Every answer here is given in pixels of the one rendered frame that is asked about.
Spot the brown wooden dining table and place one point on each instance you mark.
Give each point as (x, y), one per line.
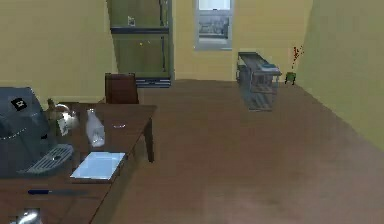
(110, 133)

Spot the grey metal shelf unit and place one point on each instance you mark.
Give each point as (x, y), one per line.
(258, 81)

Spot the brown wooden chair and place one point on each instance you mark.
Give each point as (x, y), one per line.
(121, 88)

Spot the grey framed window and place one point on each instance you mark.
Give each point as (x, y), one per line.
(214, 25)

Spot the clear glass bottle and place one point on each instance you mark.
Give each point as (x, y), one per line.
(95, 128)

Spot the red plant in green pot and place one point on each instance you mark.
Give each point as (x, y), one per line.
(293, 66)

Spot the brown glass bottle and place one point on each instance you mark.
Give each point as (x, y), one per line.
(51, 113)

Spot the dark grey coffee machine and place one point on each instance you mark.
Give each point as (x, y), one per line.
(23, 133)

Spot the shiny silver object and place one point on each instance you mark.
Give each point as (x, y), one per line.
(29, 217)

